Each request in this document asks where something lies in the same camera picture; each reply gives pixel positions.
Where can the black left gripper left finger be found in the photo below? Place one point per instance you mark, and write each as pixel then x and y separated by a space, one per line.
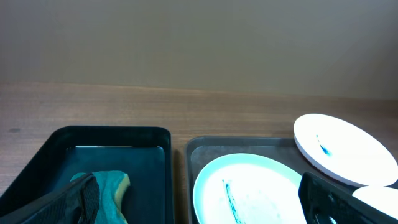
pixel 77 203

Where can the white plate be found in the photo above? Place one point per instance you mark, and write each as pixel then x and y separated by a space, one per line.
pixel 343 151
pixel 383 199
pixel 247 188

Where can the black water tub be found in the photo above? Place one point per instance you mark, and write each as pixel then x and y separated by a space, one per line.
pixel 143 153

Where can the green yellow sponge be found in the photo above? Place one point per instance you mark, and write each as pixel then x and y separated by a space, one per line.
pixel 112 187

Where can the dark grey serving tray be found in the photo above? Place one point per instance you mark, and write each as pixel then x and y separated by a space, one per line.
pixel 202 150

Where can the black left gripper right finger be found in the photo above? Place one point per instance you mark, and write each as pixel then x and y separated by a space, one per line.
pixel 324 203

